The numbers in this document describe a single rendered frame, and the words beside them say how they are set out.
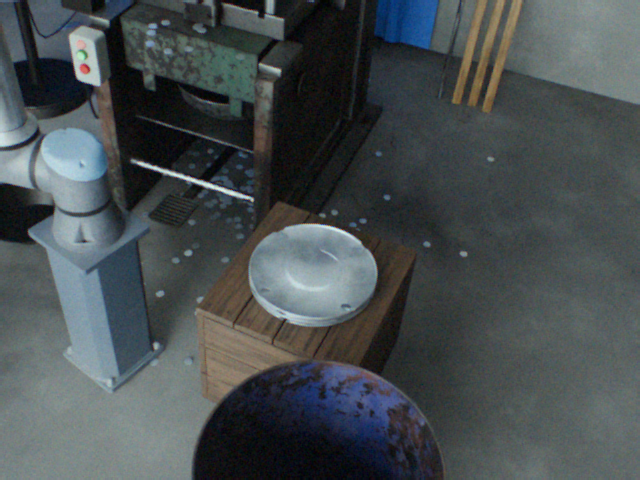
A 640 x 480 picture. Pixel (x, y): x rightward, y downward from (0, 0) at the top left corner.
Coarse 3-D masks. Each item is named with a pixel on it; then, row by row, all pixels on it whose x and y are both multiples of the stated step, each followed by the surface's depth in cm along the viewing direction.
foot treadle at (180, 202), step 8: (224, 152) 233; (232, 152) 233; (216, 160) 229; (224, 160) 230; (208, 168) 225; (216, 168) 226; (208, 176) 223; (192, 192) 216; (168, 200) 211; (176, 200) 211; (184, 200) 212; (192, 200) 212; (160, 208) 208; (168, 208) 209; (176, 208) 209; (184, 208) 209; (192, 208) 209; (152, 216) 206; (160, 216) 206; (168, 216) 206; (176, 216) 207; (184, 216) 207; (168, 224) 204; (176, 224) 204
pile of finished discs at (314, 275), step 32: (256, 256) 168; (288, 256) 168; (320, 256) 168; (352, 256) 170; (256, 288) 160; (288, 288) 161; (320, 288) 162; (352, 288) 163; (288, 320) 158; (320, 320) 156
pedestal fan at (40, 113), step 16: (32, 32) 257; (32, 48) 260; (16, 64) 278; (32, 64) 264; (48, 64) 280; (64, 64) 280; (32, 80) 269; (48, 80) 272; (64, 80) 273; (80, 80) 273; (32, 96) 264; (48, 96) 265; (64, 96) 265; (80, 96) 268; (32, 112) 259; (48, 112) 261; (64, 112) 263
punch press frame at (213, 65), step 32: (128, 32) 190; (160, 32) 186; (192, 32) 185; (224, 32) 186; (128, 64) 198; (160, 64) 193; (192, 64) 189; (224, 64) 185; (256, 64) 181; (224, 192) 214
